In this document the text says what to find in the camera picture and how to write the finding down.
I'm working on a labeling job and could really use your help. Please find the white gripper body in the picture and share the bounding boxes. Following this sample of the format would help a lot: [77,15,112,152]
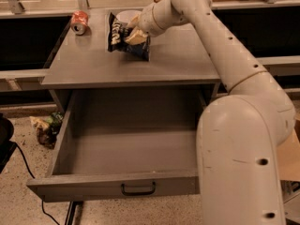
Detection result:
[138,0,173,38]

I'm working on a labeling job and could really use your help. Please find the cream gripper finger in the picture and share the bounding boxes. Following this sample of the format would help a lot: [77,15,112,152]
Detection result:
[125,27,148,45]
[127,15,140,28]

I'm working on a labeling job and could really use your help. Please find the blue chip bag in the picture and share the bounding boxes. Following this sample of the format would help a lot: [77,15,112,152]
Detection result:
[107,13,150,61]

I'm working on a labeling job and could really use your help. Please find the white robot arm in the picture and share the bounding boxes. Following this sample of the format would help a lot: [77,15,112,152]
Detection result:
[133,0,295,225]

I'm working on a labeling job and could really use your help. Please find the grey counter cabinet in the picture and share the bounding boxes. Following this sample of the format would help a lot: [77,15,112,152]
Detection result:
[40,7,225,114]

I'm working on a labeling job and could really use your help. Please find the grey open drawer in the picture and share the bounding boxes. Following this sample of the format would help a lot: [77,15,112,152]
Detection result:
[27,87,203,203]

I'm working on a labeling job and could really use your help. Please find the white ceramic bowl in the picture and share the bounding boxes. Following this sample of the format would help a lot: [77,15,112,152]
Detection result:
[116,10,141,26]

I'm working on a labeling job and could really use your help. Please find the crushed orange soda can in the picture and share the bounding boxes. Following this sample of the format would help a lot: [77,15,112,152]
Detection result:
[70,10,88,36]

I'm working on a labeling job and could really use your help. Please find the crumpled snack bags on floor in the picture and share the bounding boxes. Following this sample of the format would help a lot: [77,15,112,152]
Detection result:
[30,112,64,149]

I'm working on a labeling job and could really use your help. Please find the black device at left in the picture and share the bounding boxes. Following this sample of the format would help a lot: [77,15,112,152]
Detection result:
[0,113,17,173]

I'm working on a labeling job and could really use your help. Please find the cardboard box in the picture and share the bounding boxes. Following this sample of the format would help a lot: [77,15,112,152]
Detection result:
[276,114,300,223]

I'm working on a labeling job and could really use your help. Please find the left grey side rail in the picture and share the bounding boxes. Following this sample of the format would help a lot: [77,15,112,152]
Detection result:
[0,68,49,92]

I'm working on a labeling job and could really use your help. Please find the grey side rail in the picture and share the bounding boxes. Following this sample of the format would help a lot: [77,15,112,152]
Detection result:
[258,55,300,76]
[0,68,49,92]

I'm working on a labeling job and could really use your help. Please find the right grey side rail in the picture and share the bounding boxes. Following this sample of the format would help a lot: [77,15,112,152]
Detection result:
[258,55,300,76]

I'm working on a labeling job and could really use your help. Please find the black drawer handle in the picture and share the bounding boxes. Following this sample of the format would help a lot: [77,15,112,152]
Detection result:
[121,182,157,197]

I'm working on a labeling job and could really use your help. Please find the black cable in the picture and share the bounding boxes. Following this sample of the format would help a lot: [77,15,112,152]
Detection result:
[13,141,62,225]

